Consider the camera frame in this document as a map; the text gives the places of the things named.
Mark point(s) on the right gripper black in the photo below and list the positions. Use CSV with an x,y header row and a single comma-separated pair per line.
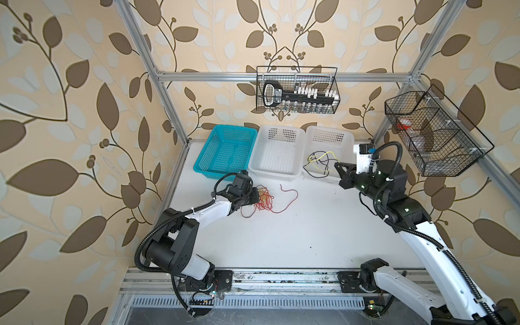
x,y
346,177

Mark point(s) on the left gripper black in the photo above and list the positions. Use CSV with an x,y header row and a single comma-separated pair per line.
x,y
256,195

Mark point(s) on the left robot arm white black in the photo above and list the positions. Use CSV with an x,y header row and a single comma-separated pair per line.
x,y
169,247

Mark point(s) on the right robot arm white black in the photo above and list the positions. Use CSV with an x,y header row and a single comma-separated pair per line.
x,y
460,300

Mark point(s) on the right white plastic basket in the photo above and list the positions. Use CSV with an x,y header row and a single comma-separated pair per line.
x,y
323,148

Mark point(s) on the white plastic basket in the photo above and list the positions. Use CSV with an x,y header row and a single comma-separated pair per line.
x,y
323,148
278,153

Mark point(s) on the teal plastic basket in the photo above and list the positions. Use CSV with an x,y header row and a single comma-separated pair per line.
x,y
227,150

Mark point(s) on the middle white plastic basket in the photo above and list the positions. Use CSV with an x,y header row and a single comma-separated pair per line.
x,y
278,153

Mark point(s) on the red capped item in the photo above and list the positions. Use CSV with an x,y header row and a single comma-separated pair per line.
x,y
403,124

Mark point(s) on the black tool with vials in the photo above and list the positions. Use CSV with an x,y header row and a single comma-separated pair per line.
x,y
273,94

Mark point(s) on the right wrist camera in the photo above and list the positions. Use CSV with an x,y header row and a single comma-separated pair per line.
x,y
363,156

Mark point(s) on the side black wire basket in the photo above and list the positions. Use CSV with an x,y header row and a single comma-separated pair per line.
x,y
443,141

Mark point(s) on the back black wire basket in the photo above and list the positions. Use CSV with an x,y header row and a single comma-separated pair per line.
x,y
316,77

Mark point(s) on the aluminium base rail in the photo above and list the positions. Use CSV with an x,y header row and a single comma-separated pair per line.
x,y
256,288

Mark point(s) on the aluminium frame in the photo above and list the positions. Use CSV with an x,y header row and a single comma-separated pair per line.
x,y
408,80

